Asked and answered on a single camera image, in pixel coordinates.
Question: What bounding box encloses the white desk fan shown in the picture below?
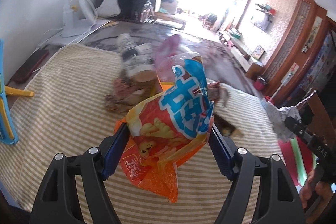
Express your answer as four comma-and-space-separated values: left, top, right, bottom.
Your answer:
62, 0, 98, 38

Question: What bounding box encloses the red bin with green rim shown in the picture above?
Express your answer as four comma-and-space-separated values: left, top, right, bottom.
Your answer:
278, 137, 317, 187

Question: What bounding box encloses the orange blue snack bag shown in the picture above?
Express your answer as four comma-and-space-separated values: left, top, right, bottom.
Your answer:
115, 53, 214, 203

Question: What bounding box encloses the beige striped table mat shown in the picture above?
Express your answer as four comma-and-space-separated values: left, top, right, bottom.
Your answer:
0, 43, 285, 224

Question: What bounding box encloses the dark wooden carved chair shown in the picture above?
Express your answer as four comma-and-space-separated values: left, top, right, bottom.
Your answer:
295, 90, 335, 148

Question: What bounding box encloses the grey tissue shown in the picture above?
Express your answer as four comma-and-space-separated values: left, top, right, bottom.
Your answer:
264, 102, 301, 142

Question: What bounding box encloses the wall mounted television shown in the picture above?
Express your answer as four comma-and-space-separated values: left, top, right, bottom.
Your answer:
252, 11, 273, 31

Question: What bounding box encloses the small red floor bin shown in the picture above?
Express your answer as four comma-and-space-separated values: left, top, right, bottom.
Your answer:
253, 76, 268, 92

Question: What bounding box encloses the white black paper cup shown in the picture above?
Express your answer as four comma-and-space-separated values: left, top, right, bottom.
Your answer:
117, 34, 157, 83

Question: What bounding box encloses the blue yellow plastic toy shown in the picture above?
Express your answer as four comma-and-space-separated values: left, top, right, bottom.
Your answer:
0, 39, 34, 145

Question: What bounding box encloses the wooden TV cabinet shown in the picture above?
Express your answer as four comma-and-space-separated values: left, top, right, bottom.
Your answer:
219, 31, 264, 81

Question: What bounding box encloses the person right hand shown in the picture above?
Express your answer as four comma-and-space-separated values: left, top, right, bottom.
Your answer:
299, 169, 336, 210

